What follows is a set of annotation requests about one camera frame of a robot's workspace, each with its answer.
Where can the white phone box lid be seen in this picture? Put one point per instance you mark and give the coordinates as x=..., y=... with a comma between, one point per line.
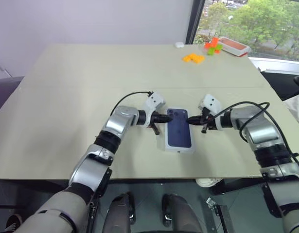
x=178, y=132

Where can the orange toy brick piece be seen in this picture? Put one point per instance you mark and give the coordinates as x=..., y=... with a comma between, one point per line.
x=212, y=42

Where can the green toy brick piece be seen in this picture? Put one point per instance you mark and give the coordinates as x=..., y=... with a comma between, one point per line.
x=212, y=50

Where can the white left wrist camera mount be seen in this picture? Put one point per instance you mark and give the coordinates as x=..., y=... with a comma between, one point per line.
x=154, y=102

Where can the black window frame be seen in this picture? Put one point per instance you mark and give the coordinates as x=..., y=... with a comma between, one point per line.
x=194, y=21

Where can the black metal floor bracket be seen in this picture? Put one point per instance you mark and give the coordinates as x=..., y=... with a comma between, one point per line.
x=219, y=213

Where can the black chair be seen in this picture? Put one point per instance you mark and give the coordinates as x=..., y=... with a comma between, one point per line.
x=283, y=83

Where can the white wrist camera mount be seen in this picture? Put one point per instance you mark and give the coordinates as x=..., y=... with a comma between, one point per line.
x=154, y=102
x=211, y=103

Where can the white shoe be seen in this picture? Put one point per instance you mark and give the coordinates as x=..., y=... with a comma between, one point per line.
x=207, y=182

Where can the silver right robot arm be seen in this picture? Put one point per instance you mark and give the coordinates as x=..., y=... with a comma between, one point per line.
x=266, y=138

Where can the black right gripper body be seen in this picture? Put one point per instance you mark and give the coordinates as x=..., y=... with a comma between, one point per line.
x=207, y=120

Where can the white cloth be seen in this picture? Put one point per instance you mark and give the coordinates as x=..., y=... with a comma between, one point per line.
x=297, y=110

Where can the white earbuds case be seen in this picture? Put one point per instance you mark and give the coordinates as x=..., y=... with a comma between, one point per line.
x=179, y=44

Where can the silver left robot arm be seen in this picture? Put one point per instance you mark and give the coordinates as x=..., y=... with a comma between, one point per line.
x=95, y=165

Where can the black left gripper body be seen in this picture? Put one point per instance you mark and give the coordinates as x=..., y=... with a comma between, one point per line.
x=154, y=121

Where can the yellow-orange toy brick cluster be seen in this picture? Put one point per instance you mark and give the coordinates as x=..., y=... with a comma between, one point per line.
x=193, y=58

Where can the red and white flat box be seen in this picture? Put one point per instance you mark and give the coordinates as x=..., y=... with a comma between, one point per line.
x=234, y=46

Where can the grey metal rail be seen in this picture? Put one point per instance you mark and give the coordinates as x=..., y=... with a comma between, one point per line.
x=1, y=66

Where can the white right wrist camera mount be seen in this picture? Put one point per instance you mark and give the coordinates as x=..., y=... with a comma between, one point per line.
x=211, y=103

